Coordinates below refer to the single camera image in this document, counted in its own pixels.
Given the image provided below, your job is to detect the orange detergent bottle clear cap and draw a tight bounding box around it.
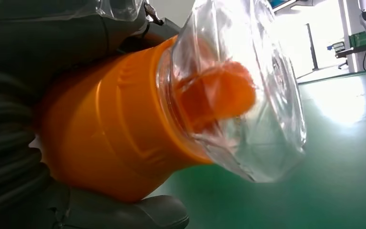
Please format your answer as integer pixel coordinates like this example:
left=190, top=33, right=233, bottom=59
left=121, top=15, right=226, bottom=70
left=36, top=0, right=307, bottom=203

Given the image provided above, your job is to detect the ribbed grey left arm sleeve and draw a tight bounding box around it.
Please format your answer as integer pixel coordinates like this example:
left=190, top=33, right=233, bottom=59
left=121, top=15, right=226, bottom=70
left=0, top=68, right=52, bottom=216

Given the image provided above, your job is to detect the black upright pole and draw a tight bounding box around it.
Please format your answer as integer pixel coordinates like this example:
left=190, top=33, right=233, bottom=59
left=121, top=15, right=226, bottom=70
left=305, top=23, right=320, bottom=72

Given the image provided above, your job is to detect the green box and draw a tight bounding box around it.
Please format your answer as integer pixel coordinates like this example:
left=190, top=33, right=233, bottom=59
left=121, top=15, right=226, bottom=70
left=348, top=31, right=366, bottom=49

